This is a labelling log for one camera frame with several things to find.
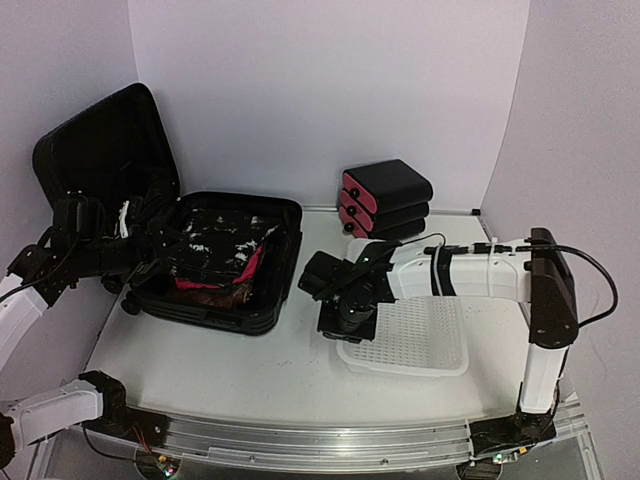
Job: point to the red plaid garment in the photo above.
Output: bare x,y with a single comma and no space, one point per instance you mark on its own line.
213,296

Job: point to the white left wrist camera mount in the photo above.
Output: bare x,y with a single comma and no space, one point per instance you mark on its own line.
122,229

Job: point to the white perforated plastic basket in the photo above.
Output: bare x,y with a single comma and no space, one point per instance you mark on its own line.
418,337

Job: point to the black ribbed hard-shell suitcase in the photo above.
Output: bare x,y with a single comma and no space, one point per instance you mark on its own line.
117,149

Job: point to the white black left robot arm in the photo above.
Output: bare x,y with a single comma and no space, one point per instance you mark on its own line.
75,247

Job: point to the aluminium rail frame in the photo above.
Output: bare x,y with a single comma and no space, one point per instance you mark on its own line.
183,447

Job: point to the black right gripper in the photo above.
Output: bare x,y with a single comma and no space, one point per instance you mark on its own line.
329,330

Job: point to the black pink drawer organizer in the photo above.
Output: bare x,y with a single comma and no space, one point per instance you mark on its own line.
387,200

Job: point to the pink garment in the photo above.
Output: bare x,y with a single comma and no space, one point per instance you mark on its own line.
218,264

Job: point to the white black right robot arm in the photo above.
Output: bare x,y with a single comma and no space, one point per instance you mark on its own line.
531,271

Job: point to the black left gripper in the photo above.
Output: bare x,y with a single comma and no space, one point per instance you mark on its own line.
141,259

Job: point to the black white splatter jeans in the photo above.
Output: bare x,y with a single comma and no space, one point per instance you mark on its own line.
223,226

